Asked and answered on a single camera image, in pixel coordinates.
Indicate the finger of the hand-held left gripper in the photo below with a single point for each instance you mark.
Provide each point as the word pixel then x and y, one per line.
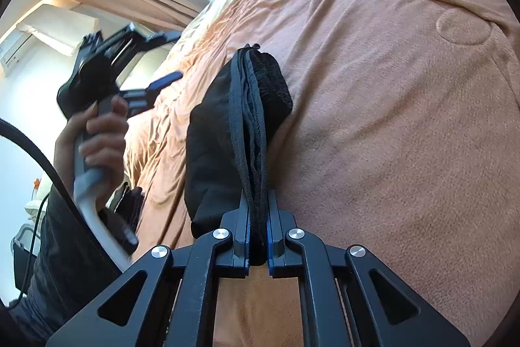
pixel 156 38
pixel 166 78

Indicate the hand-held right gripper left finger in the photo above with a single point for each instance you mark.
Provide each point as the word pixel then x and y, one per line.
pixel 243 241

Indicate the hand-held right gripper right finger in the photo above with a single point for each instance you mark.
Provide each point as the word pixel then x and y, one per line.
pixel 271 249

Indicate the black pants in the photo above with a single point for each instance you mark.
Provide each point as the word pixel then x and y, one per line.
pixel 211 152

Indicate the person's left hand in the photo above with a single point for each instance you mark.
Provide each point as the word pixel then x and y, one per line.
pixel 103 150

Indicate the white air conditioner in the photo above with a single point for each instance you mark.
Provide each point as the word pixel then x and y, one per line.
pixel 16 54

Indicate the orange blanket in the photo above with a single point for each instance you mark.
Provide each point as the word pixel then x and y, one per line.
pixel 386 127

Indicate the person's black top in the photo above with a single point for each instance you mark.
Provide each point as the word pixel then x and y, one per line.
pixel 69 269

